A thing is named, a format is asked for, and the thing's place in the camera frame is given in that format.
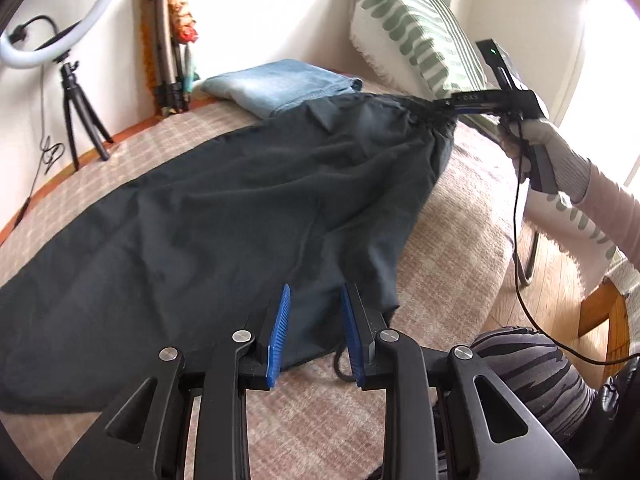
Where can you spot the metal chair leg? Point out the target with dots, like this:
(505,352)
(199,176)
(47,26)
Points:
(531,260)

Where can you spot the person's right forearm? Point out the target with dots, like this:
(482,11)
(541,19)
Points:
(612,210)

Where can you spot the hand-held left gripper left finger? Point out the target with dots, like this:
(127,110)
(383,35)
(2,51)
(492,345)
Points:
(277,332)

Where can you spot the black shoe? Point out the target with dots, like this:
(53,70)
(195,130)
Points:
(620,395)

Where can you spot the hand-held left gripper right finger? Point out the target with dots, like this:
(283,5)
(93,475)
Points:
(354,335)

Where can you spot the person's striped leg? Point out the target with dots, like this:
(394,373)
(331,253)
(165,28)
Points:
(530,380)

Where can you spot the person's right hand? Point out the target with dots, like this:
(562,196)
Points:
(555,155)

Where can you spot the folded blue jeans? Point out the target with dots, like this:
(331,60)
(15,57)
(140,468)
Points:
(280,85)

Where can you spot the wooden furniture piece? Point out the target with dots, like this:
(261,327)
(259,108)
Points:
(605,315)

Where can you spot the black tripod stand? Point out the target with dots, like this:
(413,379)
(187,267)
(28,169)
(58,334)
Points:
(80,110)

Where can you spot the beige plaid blanket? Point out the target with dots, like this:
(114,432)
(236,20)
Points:
(465,240)

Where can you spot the dark pants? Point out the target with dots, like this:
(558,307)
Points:
(210,220)

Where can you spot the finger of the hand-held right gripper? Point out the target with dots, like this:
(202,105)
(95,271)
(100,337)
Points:
(472,100)

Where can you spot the green patterned white pillow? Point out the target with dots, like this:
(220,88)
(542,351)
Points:
(415,25)
(575,230)

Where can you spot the folded bronze tripod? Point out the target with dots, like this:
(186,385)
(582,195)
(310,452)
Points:
(167,45)

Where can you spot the orange hanging decoration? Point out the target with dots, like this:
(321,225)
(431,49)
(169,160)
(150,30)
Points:
(186,20)

